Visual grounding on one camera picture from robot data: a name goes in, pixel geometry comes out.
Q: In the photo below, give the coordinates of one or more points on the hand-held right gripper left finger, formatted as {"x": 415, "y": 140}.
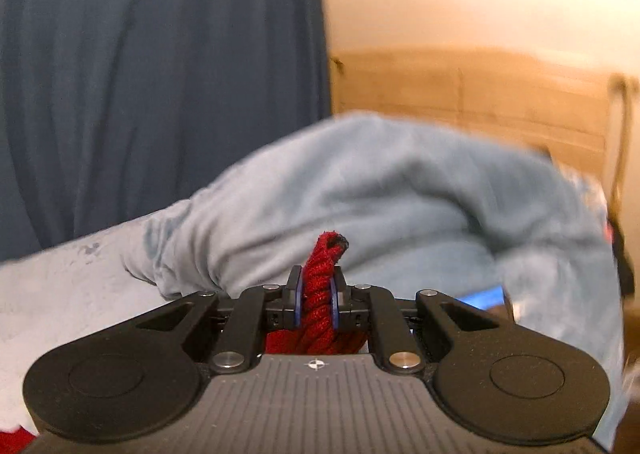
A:
{"x": 298, "y": 295}

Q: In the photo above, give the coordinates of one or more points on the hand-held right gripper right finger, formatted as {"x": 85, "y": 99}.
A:
{"x": 334, "y": 302}

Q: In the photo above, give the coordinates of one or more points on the red knitted garment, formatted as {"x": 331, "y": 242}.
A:
{"x": 316, "y": 304}

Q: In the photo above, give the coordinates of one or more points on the light blue fleece blanket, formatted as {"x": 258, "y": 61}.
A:
{"x": 350, "y": 204}

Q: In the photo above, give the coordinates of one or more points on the wooden bed headboard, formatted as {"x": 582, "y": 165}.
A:
{"x": 480, "y": 99}

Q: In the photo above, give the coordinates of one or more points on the dark blue curtain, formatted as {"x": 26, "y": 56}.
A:
{"x": 150, "y": 84}

